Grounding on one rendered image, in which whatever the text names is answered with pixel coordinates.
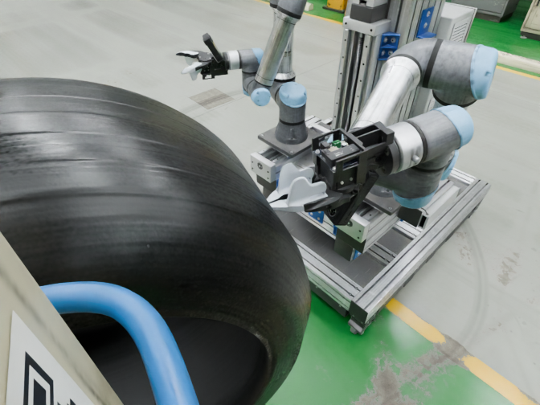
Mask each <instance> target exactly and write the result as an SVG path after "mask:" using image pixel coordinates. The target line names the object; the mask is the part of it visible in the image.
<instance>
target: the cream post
mask: <svg viewBox="0 0 540 405"><path fill-rule="evenodd" d="M13 310H14V311H15V313H16V314H17V315H18V316H19V317H20V319H21V320H22V321H23V322H24V323H25V325H26V326H27V327H28V328H29V329H30V331H31V332H32V333H33V334H34V335H35V336H36V337H37V338H38V339H39V341H40V342H41V343H42V344H43V345H44V347H45V348H46V349H47V350H48V351H49V353H50V354H51V355H52V356H53V357H54V359H55V360H56V361H57V362H58V363H59V364H60V365H61V366H62V367H63V369H64V370H65V371H66V372H67V373H68V375H69V376H70V377H71V378H72V379H73V381H74V382H75V383H76V384H77V385H78V387H79V388H80V389H81V390H82V391H83V392H84V393H85V394H86V395H87V397H88V398H89V399H90V400H91V401H92V403H93V404H94V405H124V404H123V403H122V402H121V400H120V399H119V398H118V396H117V394H116V393H115V392H114V390H113V389H112V388H111V387H110V385H109V384H108V382H107V381H106V379H105V378H104V376H103V375H102V373H101V372H100V371H99V370H98V368H97V367H96V365H95V364H94V362H93V361H92V360H91V359H90V357H89V356H88V354H87V352H86V351H85V350H84V348H83V346H82V345H81V344H80V343H79V341H78V340H77V339H76V337H75V335H74V334H73V333H72V331H71V330H70V329H69V328H68V326H67V324H66V323H65V322H64V320H63V318H62V317H61V316H60V315H59V313H58V312H57V311H56V309H55V307H54V306H53V305H52V303H51V302H50V301H49V300H48V298H47V296H46V295H45V294H44V292H43V290H42V289H41V288H40V287H39V285H38V284H37V283H36V281H35V279H34V278H33V276H32V275H31V274H30V273H29V271H28V270H27V268H26V267H25V265H24V264H23V262H22V261H21V260H20V259H19V257H18V256H17V254H16V253H15V252H14V250H13V248H12V247H11V246H10V245H9V243H8V242H7V241H6V239H5V237H4V236H3V235H2V233H1V232H0V405H6V393H7V381H8V370H9V358H10V335H11V324H12V313H13Z"/></svg>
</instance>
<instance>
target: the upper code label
mask: <svg viewBox="0 0 540 405"><path fill-rule="evenodd" d="M6 405H94V404H93V403H92V401H91V400H90V399H89V398H88V397H87V395H86V394H85V393H84V392H83V391H82V390H81V389H80V388H79V387H78V385H77V384H76V383H75V382H74V381H73V379H72V378H71V377H70V376H69V375H68V373H67V372H66V371H65V370H64V369H63V367H62V366H61V365H60V364H59V363H58V362H57V361H56V360H55V359H54V357H53V356H52V355H51V354H50V353H49V351H48V350H47V349H46V348H45V347H44V345H43V344H42V343H41V342H40V341H39V339H38V338H37V337H36V336H35V335H34V334H33V333H32V332H31V331H30V329H29V328H28V327H27V326H26V325H25V323H24V322H23V321H22V320H21V319H20V317H19V316H18V315H17V314H16V313H15V311H14V310H13V313H12V324H11V335H10V358H9V370H8V381H7V393H6Z"/></svg>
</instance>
